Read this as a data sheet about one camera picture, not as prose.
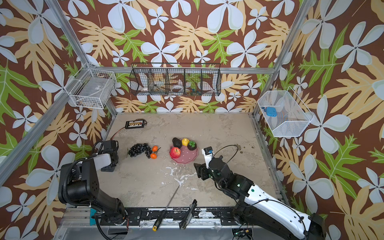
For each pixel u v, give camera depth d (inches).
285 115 33.1
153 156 36.8
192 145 36.9
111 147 29.9
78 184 18.1
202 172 25.3
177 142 38.7
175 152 35.6
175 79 38.5
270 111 33.9
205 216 29.6
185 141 38.1
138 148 37.7
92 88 33.6
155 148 38.5
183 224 27.7
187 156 37.7
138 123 43.9
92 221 27.6
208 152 24.7
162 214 29.3
